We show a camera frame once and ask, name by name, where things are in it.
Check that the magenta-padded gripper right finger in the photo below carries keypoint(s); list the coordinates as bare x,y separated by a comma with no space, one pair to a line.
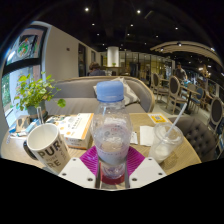
147,172

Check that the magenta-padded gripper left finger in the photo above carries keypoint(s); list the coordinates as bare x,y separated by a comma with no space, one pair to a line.
77,173

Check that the clear blue-capped water bottle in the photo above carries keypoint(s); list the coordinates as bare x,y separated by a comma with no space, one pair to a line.
111,133

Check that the clear plastic cup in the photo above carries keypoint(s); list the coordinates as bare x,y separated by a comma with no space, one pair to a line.
163,146

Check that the flat round red coaster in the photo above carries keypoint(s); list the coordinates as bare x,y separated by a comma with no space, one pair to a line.
113,182

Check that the white paper napkin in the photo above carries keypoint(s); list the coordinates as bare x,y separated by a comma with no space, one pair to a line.
146,135

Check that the yellow square sticker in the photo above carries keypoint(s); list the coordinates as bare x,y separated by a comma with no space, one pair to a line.
157,118

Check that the dark tufted armchair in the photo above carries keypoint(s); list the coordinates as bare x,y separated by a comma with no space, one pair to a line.
198,136

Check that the white drinking straw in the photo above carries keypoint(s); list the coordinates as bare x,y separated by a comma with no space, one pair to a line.
179,116

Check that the grey curved sofa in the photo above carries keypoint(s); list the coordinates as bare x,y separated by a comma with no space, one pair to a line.
73,91

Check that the group of dining chairs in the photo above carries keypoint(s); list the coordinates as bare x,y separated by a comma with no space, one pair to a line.
173,88

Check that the green potted plant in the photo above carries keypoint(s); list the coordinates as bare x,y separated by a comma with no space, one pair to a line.
33,93

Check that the person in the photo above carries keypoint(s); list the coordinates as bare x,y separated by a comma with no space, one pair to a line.
96,71
180,72

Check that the white round column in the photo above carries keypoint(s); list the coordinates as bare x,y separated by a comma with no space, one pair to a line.
113,56

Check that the black-framed decorated window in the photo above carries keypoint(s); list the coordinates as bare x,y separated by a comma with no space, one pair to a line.
25,46

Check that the group of ceiling lights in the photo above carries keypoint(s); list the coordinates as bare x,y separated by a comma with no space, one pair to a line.
86,9

